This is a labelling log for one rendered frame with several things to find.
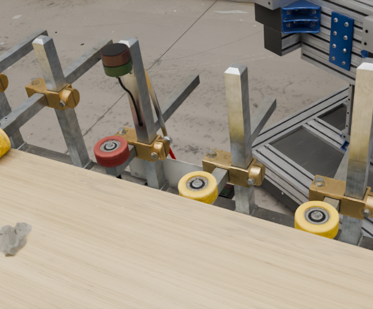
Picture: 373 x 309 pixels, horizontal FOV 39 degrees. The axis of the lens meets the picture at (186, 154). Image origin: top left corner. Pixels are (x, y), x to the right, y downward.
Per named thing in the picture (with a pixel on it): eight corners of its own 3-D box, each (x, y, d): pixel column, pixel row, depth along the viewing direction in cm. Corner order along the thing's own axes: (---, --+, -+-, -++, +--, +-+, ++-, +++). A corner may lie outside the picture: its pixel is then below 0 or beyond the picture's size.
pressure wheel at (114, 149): (115, 167, 133) (105, 130, 126) (142, 174, 130) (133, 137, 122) (97, 187, 128) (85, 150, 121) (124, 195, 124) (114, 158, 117)
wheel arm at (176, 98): (191, 83, 155) (189, 71, 152) (200, 85, 153) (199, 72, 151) (107, 176, 126) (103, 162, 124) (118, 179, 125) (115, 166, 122)
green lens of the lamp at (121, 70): (115, 61, 115) (113, 51, 113) (137, 64, 112) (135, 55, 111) (99, 74, 111) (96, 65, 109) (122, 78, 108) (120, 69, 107)
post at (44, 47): (88, 181, 156) (40, 32, 126) (97, 184, 154) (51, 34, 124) (80, 188, 154) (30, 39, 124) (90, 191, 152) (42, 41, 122)
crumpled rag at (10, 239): (1, 223, 106) (-3, 215, 105) (34, 221, 106) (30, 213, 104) (-12, 257, 100) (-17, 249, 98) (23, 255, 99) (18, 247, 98)
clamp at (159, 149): (126, 141, 137) (123, 125, 134) (171, 152, 131) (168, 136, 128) (114, 154, 133) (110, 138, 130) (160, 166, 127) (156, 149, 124)
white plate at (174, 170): (132, 174, 145) (125, 146, 139) (217, 197, 134) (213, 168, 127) (130, 175, 145) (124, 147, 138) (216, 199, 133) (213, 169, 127)
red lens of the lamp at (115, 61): (112, 50, 113) (110, 41, 112) (135, 54, 110) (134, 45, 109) (96, 64, 109) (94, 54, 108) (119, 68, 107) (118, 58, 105)
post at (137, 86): (158, 195, 143) (124, 34, 113) (169, 198, 142) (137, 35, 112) (151, 203, 141) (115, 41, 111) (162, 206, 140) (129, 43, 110)
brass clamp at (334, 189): (316, 189, 116) (316, 172, 113) (379, 205, 110) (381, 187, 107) (307, 208, 112) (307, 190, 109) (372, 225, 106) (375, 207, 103)
